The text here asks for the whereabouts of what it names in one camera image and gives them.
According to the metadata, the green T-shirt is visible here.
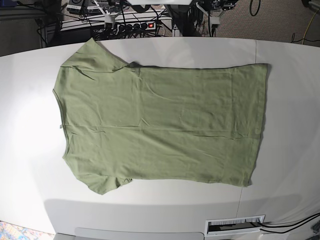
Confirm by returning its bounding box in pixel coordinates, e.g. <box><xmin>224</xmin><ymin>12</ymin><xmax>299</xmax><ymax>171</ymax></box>
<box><xmin>53</xmin><ymin>39</ymin><xmax>268</xmax><ymax>195</ymax></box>

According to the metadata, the grey table leg column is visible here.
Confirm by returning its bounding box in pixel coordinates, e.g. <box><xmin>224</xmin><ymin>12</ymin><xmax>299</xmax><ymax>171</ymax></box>
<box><xmin>164</xmin><ymin>4</ymin><xmax>189</xmax><ymax>37</ymax></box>

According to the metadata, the black power strip red switch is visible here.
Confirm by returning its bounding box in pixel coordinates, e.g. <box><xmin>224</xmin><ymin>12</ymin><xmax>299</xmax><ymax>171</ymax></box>
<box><xmin>114</xmin><ymin>22</ymin><xmax>157</xmax><ymax>32</ymax></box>

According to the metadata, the table cable grommet with brush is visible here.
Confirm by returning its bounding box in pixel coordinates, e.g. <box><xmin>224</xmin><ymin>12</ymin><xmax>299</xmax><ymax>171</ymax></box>
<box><xmin>204</xmin><ymin>215</ymin><xmax>265</xmax><ymax>237</ymax></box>

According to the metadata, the yellow cable on floor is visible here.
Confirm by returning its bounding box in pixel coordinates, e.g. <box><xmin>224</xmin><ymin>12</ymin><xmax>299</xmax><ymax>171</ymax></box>
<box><xmin>301</xmin><ymin>6</ymin><xmax>320</xmax><ymax>43</ymax></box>

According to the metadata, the black cable at grommet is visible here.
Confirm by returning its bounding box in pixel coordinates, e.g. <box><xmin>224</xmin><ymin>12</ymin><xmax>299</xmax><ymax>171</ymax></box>
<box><xmin>259</xmin><ymin>214</ymin><xmax>320</xmax><ymax>234</ymax></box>

